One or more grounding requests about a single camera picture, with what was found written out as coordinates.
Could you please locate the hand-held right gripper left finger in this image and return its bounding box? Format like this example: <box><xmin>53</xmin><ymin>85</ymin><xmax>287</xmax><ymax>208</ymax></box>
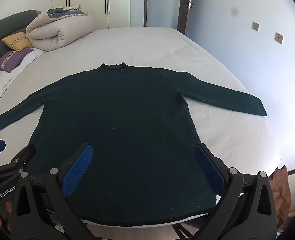
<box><xmin>10</xmin><ymin>143</ymin><xmax>98</xmax><ymax>240</ymax></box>

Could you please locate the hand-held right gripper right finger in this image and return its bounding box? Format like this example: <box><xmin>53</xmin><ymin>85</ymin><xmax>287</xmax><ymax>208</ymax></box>
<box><xmin>194</xmin><ymin>143</ymin><xmax>279</xmax><ymax>240</ymax></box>

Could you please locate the dark green sweater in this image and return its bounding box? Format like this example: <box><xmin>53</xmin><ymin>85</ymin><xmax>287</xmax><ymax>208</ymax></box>
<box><xmin>0</xmin><ymin>62</ymin><xmax>267</xmax><ymax>227</ymax></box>

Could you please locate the brown paper bag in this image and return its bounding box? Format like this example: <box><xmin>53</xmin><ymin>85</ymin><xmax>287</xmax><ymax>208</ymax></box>
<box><xmin>269</xmin><ymin>166</ymin><xmax>292</xmax><ymax>221</ymax></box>

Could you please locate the purple patterned pillow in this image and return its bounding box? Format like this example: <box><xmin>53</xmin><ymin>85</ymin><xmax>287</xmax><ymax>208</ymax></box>
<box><xmin>0</xmin><ymin>48</ymin><xmax>34</xmax><ymax>73</ymax></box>

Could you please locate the yellow patterned pillow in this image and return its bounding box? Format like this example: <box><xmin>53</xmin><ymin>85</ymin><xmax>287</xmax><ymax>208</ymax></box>
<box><xmin>2</xmin><ymin>32</ymin><xmax>33</xmax><ymax>52</ymax></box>

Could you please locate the folded beige duvet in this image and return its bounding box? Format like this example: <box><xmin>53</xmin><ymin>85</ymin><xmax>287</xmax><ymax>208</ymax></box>
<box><xmin>25</xmin><ymin>5</ymin><xmax>95</xmax><ymax>52</ymax></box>

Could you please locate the cream wardrobe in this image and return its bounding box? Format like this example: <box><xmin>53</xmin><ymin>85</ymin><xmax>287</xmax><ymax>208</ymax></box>
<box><xmin>51</xmin><ymin>0</ymin><xmax>148</xmax><ymax>29</ymax></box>

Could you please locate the dark brown door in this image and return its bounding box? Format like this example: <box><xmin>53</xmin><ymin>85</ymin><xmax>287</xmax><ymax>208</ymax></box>
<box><xmin>177</xmin><ymin>0</ymin><xmax>196</xmax><ymax>34</ymax></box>

